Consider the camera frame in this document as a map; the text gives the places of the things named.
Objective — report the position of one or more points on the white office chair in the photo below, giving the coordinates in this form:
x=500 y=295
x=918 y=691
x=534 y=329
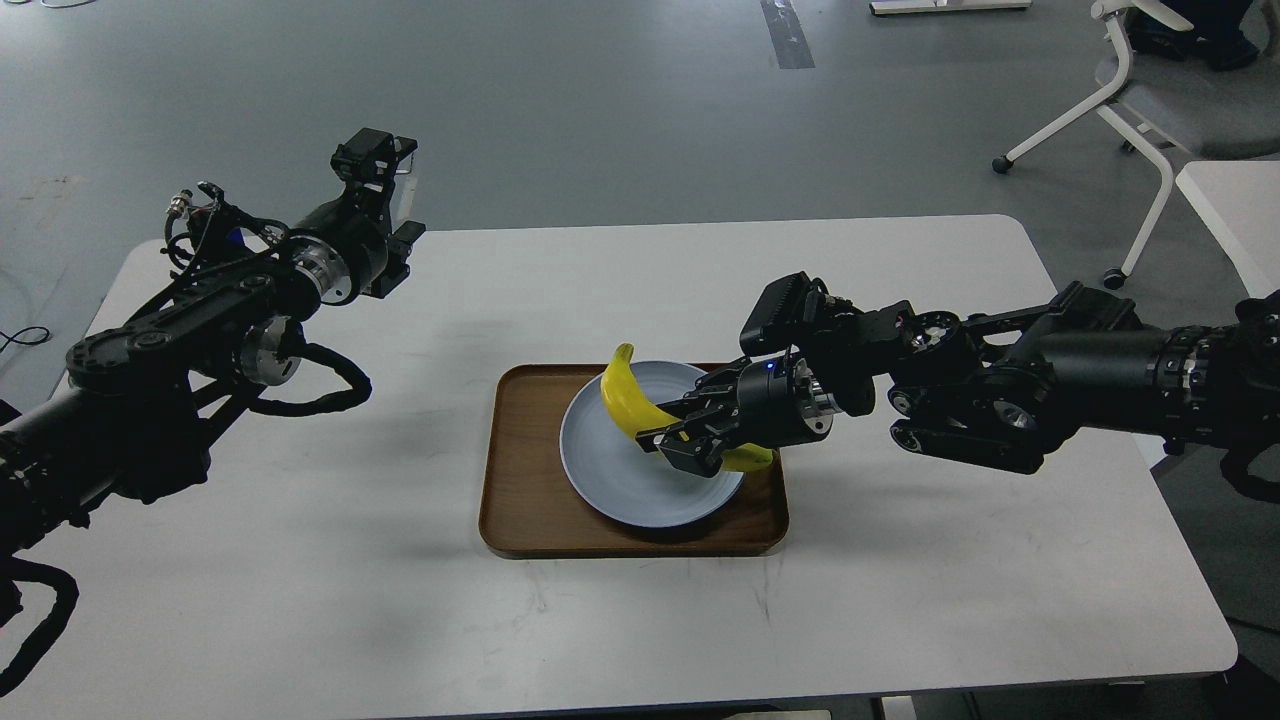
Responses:
x=1218 y=116

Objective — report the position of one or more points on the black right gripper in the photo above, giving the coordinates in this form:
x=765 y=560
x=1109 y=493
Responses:
x=775 y=402

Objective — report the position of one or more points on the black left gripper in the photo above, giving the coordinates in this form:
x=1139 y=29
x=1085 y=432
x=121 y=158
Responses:
x=346 y=247

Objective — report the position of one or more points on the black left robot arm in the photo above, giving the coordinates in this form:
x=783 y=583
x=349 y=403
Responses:
x=148 y=399

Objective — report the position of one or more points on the yellow banana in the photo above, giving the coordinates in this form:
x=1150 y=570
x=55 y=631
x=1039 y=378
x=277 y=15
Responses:
x=628 y=407

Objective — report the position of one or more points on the white furniture base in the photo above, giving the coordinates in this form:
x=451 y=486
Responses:
x=903 y=7

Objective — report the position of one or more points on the brown wooden tray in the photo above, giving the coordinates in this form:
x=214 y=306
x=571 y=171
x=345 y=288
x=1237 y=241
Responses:
x=529 y=510

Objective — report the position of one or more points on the white side table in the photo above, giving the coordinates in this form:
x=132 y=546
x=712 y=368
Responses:
x=1239 y=202

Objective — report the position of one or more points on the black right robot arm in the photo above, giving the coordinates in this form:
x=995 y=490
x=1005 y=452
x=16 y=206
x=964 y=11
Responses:
x=1000 y=391

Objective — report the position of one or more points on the light blue plate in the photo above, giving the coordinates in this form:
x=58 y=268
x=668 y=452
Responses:
x=616 y=478

